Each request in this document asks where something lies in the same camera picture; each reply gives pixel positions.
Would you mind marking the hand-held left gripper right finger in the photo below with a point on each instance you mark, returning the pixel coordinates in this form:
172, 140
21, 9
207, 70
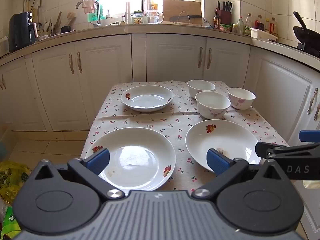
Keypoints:
217, 162

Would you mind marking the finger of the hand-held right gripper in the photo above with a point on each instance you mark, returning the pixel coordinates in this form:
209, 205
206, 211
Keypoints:
310, 136
270, 150

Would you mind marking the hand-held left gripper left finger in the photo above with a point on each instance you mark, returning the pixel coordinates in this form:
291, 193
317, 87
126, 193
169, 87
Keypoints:
98, 160

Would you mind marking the white floral plate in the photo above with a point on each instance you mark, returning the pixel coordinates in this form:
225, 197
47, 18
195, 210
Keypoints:
225, 137
147, 100
137, 155

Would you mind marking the white floral bowl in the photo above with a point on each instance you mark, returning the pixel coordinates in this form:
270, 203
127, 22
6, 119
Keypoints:
200, 90
241, 101
212, 107

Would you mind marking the person's right hand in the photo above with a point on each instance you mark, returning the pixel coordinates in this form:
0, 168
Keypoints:
312, 184

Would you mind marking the cherry print tablecloth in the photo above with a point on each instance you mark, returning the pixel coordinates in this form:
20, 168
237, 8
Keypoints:
150, 122

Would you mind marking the yellow plastic bag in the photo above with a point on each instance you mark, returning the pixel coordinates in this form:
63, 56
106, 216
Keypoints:
13, 180

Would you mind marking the black wok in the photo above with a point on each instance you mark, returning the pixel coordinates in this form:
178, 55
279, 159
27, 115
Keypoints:
303, 33

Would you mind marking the green tissue pack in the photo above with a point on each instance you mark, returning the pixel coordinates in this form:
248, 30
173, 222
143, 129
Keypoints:
11, 220

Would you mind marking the white plastic tray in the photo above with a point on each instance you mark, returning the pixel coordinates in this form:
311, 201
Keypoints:
263, 34

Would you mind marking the yellow oil bottle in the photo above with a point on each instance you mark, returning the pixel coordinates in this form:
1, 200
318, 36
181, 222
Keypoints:
274, 27

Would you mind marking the small yellow condiment bottle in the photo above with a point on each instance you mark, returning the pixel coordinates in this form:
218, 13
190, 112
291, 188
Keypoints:
268, 26

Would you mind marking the dark condiment bottle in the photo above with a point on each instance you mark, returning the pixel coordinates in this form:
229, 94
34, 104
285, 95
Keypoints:
259, 23

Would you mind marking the clear condiment bottle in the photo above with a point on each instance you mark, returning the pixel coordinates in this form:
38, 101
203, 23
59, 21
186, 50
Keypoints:
248, 25
240, 26

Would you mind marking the green tin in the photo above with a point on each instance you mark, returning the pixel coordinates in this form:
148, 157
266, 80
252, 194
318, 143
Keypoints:
225, 27

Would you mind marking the small black bowl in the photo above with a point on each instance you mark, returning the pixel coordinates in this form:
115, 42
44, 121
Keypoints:
66, 29

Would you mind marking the dark sauce bottle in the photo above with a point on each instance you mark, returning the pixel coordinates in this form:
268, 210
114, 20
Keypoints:
216, 21

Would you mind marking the knife block with knives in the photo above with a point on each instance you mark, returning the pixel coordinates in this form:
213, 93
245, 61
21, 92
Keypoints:
225, 17

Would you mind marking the dish drying rack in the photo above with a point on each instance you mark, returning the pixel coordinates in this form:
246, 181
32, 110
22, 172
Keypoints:
45, 31

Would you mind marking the beige kitchen countertop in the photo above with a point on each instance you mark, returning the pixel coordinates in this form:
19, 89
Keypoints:
175, 28

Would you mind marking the chrome sink faucet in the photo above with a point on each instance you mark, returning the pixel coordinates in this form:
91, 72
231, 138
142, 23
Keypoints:
98, 17

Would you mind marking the wooden spatula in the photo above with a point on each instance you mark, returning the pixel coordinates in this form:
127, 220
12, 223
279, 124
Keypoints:
71, 18

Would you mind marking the wooden spoon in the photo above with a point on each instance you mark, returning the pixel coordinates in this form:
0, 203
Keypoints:
58, 20

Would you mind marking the glass jar green lid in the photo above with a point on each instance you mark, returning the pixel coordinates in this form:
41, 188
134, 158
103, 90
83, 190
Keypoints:
138, 18

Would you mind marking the black air fryer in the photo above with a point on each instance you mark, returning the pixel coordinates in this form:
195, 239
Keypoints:
20, 32

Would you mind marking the stack of white cups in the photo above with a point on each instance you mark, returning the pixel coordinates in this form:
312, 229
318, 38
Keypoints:
128, 12

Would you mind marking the glass pitcher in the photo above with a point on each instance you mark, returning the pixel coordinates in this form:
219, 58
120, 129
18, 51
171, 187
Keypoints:
153, 17

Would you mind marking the pink dish cloth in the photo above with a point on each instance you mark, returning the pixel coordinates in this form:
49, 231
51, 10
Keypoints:
88, 6

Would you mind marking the wooden cutting board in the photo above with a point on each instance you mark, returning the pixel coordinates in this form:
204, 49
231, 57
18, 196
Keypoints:
180, 8

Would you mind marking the orange label bottle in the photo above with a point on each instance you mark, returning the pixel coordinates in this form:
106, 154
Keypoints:
154, 6

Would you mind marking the clear plastic bottle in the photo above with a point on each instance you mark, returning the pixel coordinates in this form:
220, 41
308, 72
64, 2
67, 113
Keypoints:
148, 2

